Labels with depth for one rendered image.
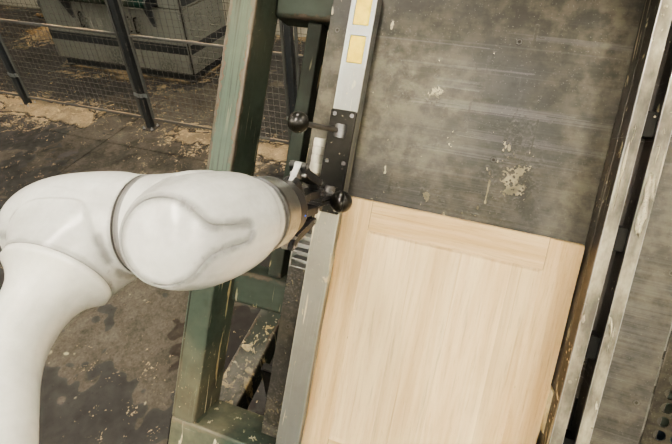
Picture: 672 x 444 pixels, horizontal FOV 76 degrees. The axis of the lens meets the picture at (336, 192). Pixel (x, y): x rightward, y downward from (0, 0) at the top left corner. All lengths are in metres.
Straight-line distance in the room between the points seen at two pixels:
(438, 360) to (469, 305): 0.13
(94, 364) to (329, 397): 1.66
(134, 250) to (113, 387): 2.02
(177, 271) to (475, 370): 0.68
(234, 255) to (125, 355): 2.09
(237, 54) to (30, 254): 0.60
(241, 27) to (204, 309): 0.59
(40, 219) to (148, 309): 2.12
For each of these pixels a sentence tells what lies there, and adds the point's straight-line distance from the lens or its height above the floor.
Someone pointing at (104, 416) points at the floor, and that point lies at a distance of 2.31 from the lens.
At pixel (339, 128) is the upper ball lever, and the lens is 0.81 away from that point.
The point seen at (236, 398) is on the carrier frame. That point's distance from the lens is 1.26.
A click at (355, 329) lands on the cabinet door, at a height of 1.14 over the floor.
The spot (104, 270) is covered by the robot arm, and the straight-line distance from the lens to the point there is 0.46.
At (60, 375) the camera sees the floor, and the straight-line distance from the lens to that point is 2.52.
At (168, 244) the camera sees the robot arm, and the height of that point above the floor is 1.67.
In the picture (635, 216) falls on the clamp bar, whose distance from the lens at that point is 0.82.
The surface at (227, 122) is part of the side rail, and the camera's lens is 0.92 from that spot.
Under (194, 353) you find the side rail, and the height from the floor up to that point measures 1.04.
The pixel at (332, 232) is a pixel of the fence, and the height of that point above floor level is 1.32.
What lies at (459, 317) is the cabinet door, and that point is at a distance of 0.88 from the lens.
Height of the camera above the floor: 1.90
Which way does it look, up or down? 38 degrees down
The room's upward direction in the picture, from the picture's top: straight up
